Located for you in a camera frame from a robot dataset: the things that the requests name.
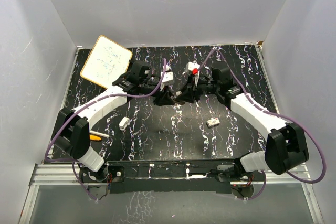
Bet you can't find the aluminium frame rail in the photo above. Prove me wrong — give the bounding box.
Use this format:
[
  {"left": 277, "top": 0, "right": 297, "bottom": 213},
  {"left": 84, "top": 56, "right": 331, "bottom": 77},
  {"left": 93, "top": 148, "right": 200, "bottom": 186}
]
[{"left": 19, "top": 162, "right": 87, "bottom": 224}]

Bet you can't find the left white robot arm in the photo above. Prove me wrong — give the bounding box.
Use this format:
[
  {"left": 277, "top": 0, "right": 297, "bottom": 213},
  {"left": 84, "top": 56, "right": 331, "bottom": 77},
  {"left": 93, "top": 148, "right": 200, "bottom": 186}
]
[{"left": 45, "top": 59, "right": 168, "bottom": 182}]

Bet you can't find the orange marker cap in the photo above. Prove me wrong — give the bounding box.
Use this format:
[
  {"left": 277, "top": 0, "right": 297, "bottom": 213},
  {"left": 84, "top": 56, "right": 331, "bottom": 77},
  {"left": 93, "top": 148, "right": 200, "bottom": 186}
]
[{"left": 89, "top": 135, "right": 102, "bottom": 141}]

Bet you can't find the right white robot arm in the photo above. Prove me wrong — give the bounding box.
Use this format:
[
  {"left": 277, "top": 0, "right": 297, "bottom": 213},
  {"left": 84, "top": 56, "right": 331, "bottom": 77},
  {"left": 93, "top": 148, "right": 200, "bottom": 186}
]
[{"left": 175, "top": 62, "right": 309, "bottom": 180}]

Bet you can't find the white marker pen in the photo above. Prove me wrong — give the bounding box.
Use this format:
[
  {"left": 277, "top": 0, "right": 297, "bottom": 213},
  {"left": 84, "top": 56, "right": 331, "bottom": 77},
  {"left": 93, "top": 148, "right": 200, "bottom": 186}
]
[{"left": 90, "top": 131, "right": 110, "bottom": 138}]

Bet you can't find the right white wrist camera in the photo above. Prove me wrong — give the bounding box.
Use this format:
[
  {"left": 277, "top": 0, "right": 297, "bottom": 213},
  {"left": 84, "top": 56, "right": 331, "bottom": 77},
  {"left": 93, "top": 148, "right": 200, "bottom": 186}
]
[{"left": 185, "top": 62, "right": 200, "bottom": 77}]

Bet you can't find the white staple box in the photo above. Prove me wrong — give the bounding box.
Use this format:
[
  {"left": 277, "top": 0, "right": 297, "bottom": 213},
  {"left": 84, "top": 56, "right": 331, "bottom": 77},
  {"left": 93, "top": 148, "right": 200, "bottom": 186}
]
[{"left": 206, "top": 118, "right": 220, "bottom": 128}]

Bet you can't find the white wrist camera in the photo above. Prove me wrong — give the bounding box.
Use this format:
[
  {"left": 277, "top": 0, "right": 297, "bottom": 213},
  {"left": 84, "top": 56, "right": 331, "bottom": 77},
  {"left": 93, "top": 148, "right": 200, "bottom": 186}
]
[
  {"left": 161, "top": 71, "right": 174, "bottom": 87},
  {"left": 185, "top": 62, "right": 200, "bottom": 77}
]

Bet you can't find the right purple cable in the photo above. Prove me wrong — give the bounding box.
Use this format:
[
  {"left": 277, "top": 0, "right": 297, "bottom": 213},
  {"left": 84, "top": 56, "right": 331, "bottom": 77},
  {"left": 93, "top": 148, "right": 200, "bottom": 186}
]
[{"left": 196, "top": 49, "right": 328, "bottom": 200}]

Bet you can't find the small whiteboard with wooden frame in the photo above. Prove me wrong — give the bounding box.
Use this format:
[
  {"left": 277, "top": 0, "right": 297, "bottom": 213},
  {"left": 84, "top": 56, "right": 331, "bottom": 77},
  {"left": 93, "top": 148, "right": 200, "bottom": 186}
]
[{"left": 80, "top": 35, "right": 133, "bottom": 89}]

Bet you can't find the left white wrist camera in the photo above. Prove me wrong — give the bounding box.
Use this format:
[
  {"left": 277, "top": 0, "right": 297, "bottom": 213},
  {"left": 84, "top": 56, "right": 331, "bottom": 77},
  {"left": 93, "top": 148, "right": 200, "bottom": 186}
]
[{"left": 161, "top": 71, "right": 174, "bottom": 87}]

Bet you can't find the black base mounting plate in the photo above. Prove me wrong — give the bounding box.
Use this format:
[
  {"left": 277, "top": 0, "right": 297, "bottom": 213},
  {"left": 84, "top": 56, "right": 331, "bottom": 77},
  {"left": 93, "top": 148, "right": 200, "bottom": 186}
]
[{"left": 79, "top": 159, "right": 265, "bottom": 194}]

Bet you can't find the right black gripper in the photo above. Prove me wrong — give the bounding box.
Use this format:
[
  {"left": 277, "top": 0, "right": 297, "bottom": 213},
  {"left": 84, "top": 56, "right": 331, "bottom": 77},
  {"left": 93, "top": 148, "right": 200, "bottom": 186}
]
[{"left": 176, "top": 76, "right": 220, "bottom": 103}]

